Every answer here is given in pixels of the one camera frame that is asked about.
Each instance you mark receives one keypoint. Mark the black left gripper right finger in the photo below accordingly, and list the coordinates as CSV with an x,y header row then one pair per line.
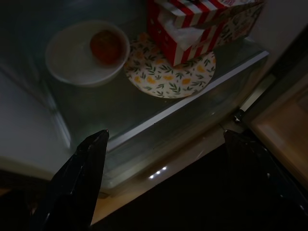
x,y
264,192

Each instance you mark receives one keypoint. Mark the red white striped food box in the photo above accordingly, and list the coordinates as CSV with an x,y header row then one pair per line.
x,y
187,51

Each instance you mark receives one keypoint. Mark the glass fridge shelf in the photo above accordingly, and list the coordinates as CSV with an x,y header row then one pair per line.
x,y
115,108

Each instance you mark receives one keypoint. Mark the black floor mat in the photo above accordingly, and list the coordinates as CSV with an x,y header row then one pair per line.
x,y
180,204

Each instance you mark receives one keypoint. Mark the grey fridge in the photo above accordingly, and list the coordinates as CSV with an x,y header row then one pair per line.
x,y
24,120

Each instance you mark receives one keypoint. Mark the floral paper plate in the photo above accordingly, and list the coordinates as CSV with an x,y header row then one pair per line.
x,y
163,79

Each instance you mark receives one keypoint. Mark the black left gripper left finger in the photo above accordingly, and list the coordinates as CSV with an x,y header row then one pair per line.
x,y
77,187

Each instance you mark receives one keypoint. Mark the clear fridge crisper drawer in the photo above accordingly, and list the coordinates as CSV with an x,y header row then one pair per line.
x,y
168,144

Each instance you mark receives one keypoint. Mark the white bowl orange food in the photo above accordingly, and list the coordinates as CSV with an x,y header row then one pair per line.
x,y
69,62

